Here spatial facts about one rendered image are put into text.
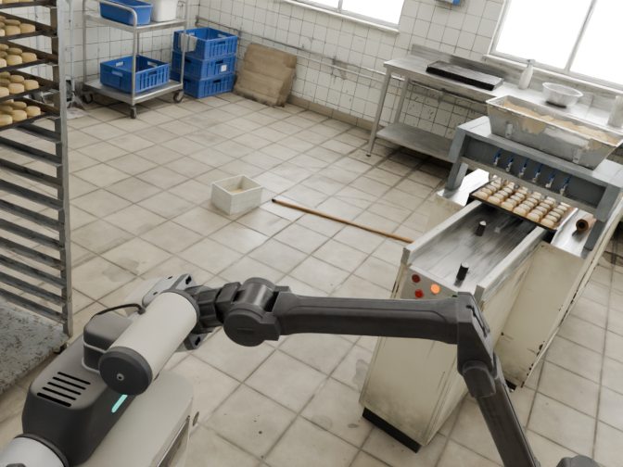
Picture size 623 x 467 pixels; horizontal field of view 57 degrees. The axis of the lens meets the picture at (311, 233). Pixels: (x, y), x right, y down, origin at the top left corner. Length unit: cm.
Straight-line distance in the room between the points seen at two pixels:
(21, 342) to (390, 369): 152
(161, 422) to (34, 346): 175
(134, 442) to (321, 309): 35
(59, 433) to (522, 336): 236
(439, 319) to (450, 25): 501
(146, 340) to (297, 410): 190
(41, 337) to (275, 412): 104
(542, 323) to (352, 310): 197
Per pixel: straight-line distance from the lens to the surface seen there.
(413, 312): 93
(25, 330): 274
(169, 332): 80
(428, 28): 587
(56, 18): 210
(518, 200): 280
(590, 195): 267
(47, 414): 86
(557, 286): 275
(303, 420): 259
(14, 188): 247
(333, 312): 95
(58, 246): 244
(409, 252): 209
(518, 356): 296
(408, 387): 241
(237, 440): 247
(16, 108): 220
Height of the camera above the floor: 189
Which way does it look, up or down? 29 degrees down
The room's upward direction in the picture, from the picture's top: 12 degrees clockwise
